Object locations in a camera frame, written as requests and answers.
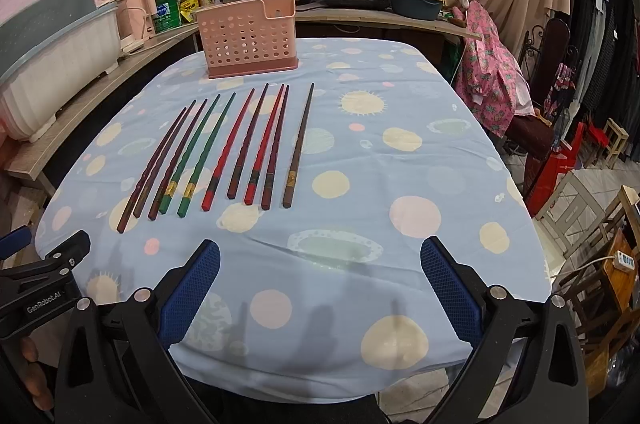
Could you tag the white power strip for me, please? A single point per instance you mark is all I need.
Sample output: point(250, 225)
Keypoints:
point(624, 262)

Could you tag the blue planet print tablecloth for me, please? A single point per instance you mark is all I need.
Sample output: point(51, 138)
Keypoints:
point(326, 300)

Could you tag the brown chopstick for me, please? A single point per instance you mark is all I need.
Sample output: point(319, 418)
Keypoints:
point(297, 153)

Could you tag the red plastic stool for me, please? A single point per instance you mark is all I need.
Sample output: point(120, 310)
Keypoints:
point(540, 177)

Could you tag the pink perforated utensil holder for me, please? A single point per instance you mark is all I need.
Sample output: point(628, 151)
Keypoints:
point(248, 37)

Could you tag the red chopstick black band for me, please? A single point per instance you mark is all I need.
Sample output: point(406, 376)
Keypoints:
point(223, 157)

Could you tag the green detergent bottle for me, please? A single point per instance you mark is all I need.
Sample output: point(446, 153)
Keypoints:
point(167, 15)

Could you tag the white dish drainer with lid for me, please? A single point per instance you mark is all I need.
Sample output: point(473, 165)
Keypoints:
point(50, 50)

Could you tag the pink electric kettle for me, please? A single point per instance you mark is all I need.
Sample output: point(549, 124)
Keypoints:
point(135, 20)

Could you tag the pink floral garment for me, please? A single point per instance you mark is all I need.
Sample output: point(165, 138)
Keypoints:
point(490, 81)

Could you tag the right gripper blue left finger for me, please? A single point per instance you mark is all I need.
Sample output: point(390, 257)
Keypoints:
point(182, 290)

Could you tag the person's left hand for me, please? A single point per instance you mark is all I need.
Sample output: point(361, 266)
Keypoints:
point(34, 378)

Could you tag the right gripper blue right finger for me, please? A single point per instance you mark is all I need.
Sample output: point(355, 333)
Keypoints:
point(457, 287)

